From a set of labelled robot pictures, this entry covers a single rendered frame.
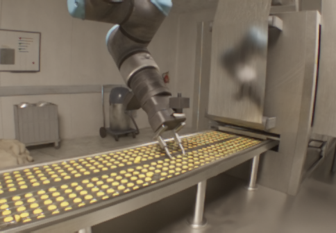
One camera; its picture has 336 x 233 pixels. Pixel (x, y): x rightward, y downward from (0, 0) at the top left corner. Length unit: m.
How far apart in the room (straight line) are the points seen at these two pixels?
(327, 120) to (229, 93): 0.31
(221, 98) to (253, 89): 0.11
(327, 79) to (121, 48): 0.58
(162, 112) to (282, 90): 0.39
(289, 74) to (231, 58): 0.18
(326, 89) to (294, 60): 0.13
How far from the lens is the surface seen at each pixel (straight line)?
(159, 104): 0.51
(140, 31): 0.57
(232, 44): 0.75
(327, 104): 0.77
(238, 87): 0.72
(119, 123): 4.20
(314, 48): 0.72
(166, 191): 0.40
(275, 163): 0.77
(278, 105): 0.74
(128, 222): 0.57
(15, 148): 0.58
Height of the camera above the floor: 1.12
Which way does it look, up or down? 9 degrees down
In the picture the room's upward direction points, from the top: 3 degrees clockwise
